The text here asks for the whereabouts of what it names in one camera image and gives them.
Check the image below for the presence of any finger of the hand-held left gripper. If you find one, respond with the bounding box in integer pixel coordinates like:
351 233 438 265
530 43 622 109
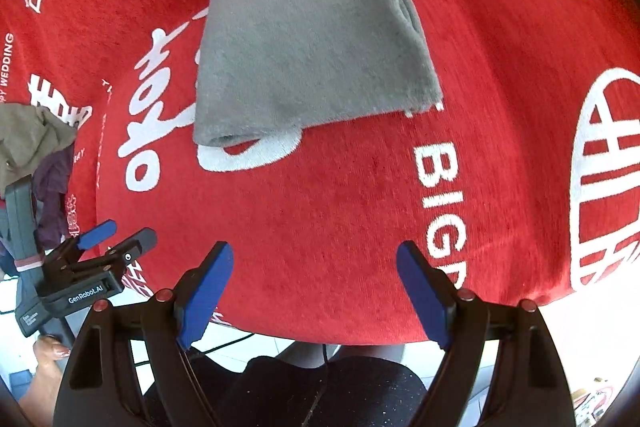
64 219 119 258
105 228 158 269

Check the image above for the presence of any person's left hand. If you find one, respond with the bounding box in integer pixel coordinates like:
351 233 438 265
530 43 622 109
15 336 72 404

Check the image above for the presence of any red printed blanket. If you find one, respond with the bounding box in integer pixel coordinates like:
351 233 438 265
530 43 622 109
0 0 640 348

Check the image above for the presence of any grey fleece garment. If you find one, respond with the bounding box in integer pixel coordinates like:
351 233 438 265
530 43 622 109
192 0 445 148

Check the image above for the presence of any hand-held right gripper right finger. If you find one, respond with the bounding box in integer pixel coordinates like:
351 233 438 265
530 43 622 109
396 241 576 427

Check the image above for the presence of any dark purple cloth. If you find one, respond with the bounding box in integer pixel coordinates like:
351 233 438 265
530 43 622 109
31 146 77 249

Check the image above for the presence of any olive green cloth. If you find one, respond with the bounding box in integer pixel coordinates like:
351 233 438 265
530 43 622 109
0 103 79 194

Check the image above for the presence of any thin black cable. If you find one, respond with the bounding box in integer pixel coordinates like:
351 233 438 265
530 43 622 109
305 343 333 427

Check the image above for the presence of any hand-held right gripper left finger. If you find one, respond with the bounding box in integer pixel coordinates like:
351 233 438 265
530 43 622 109
52 241 235 427

